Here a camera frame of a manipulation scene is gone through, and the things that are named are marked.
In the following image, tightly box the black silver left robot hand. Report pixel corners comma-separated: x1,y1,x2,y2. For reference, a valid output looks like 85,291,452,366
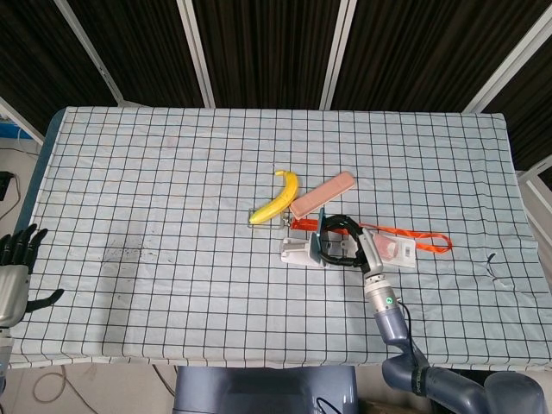
0,223,65,328

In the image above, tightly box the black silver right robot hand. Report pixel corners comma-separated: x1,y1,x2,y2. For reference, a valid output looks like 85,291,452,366
321,214,385,275

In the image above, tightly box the black smartphone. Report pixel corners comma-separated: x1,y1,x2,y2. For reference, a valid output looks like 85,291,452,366
317,207,331,263

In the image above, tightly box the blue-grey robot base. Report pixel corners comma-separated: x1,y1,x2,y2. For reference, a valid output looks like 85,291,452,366
172,365,359,414

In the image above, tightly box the white phone stand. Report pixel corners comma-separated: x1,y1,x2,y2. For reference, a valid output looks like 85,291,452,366
279,232,333,269

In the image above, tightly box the pink rectangular case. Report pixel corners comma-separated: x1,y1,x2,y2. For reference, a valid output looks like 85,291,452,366
288,171,357,218

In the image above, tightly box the yellow banana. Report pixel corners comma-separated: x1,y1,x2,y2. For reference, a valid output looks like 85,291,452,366
248,169,300,225

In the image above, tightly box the checkered white tablecloth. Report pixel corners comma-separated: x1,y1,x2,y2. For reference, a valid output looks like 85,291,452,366
7,106,540,370

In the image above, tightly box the orange lanyard strap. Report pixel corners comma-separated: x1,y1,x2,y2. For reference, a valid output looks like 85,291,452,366
291,217,453,254

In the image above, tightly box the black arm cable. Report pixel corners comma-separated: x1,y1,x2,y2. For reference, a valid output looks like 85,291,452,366
396,297,429,373

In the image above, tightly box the black floor cable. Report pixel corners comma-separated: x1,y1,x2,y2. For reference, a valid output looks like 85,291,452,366
150,364,177,397

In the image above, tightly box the white partition frame post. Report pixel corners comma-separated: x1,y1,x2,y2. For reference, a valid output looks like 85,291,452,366
53,0,126,105
176,0,216,108
318,0,358,109
0,97,44,146
463,0,552,114

